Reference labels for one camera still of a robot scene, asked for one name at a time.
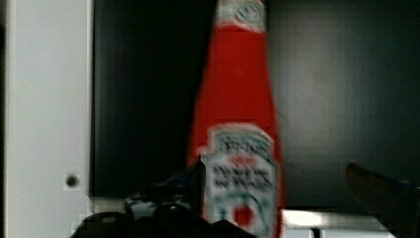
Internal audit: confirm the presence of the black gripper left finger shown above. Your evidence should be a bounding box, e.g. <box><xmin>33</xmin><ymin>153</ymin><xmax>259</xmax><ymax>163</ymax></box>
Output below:
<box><xmin>69</xmin><ymin>160</ymin><xmax>257</xmax><ymax>238</ymax></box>

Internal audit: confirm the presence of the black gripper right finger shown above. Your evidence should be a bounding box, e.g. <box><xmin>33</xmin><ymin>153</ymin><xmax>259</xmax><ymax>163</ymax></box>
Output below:
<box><xmin>345</xmin><ymin>163</ymin><xmax>419</xmax><ymax>238</ymax></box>

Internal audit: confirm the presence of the red felt ketchup bottle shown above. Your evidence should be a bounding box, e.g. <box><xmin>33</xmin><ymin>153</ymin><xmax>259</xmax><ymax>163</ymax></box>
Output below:
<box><xmin>188</xmin><ymin>0</ymin><xmax>284</xmax><ymax>238</ymax></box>

